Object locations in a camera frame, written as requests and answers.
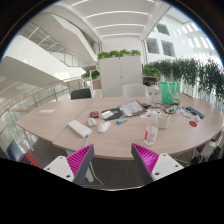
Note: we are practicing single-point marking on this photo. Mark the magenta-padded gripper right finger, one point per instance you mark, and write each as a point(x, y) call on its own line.
point(163, 165)

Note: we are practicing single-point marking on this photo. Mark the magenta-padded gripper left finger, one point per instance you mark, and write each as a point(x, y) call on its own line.
point(63, 166)

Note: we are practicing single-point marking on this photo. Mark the clear plastic water bottle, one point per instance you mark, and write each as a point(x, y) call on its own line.
point(151, 132)

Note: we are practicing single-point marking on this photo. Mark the red chair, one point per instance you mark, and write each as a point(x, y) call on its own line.
point(30, 160)

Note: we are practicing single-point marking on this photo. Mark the white power strip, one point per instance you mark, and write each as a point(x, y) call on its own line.
point(79, 128)

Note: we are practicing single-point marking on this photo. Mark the white gridded mug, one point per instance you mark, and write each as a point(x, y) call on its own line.
point(163, 121)

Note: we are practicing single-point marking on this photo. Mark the white chair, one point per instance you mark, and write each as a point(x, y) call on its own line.
point(210, 146)
point(134, 90)

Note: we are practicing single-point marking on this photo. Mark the flat round red coaster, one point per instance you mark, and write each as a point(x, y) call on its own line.
point(193, 123)

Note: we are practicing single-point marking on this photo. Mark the small grey-white computer mouse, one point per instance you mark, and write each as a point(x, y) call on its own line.
point(92, 122)

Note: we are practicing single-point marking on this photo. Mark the clear plastic packet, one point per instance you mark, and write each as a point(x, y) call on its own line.
point(186, 115)

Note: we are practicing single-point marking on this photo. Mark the white computer mouse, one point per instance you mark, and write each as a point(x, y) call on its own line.
point(104, 126)

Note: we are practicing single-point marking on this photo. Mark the white paper sheet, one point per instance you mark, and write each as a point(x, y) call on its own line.
point(47, 111)

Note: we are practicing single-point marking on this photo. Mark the blue-green tube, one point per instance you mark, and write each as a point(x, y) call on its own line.
point(121, 121)

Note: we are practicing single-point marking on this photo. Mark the small red-black box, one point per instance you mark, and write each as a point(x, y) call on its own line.
point(94, 114)

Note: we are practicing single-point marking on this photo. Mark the dark blue keyboard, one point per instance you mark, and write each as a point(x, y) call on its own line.
point(195, 112)

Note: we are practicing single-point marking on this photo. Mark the black power adapter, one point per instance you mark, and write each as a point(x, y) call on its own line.
point(147, 105)

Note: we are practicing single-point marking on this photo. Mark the brown notebook with white paper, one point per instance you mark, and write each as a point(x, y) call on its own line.
point(132, 108)

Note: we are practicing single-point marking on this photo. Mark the clear lidded tumbler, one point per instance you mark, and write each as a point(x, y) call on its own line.
point(155, 96)

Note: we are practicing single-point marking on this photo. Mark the black folder with white card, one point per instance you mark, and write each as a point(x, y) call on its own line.
point(111, 114)

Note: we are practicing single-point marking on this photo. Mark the green tote bag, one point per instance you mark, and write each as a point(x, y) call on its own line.
point(168, 93)

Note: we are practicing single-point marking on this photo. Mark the glass railing with wooden handrail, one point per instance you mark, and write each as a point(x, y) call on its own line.
point(40, 97)

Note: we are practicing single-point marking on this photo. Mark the black chair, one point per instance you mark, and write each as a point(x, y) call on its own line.
point(81, 94)

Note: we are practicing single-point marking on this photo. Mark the low cabinet topped with plants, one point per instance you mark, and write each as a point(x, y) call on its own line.
point(151, 72)

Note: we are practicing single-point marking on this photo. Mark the row of green potted trees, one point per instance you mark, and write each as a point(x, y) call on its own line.
point(190, 75)

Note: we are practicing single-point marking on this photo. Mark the wooden planter with green plant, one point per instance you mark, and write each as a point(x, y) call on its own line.
point(95, 76)

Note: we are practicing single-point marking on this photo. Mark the white cabinet topped with plants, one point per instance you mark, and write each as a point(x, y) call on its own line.
point(120, 78)

